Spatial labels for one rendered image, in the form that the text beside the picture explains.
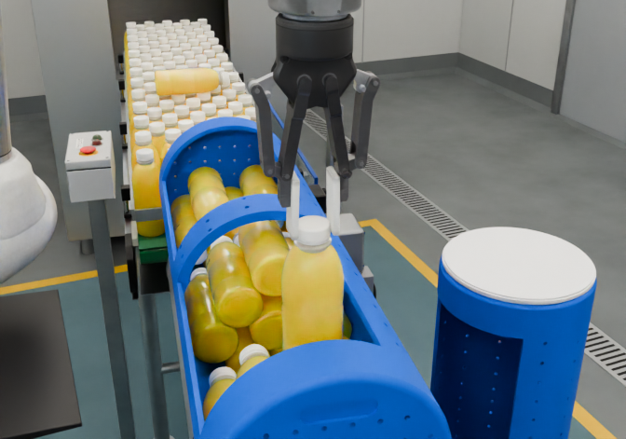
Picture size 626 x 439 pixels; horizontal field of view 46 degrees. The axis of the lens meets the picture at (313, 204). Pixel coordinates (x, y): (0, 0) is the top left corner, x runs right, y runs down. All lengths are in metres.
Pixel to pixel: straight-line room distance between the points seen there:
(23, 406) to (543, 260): 0.92
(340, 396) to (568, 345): 0.69
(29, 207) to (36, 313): 0.21
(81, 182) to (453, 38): 5.35
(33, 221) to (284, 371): 0.58
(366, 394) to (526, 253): 0.72
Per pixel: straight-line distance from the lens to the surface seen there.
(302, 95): 0.73
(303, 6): 0.69
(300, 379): 0.78
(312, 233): 0.79
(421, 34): 6.63
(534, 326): 1.35
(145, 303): 2.21
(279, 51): 0.72
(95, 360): 2.97
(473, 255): 1.43
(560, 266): 1.44
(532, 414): 1.47
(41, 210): 1.26
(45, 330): 1.31
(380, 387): 0.80
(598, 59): 5.42
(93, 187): 1.77
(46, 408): 1.15
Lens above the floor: 1.71
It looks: 25 degrees down
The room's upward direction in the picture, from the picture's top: straight up
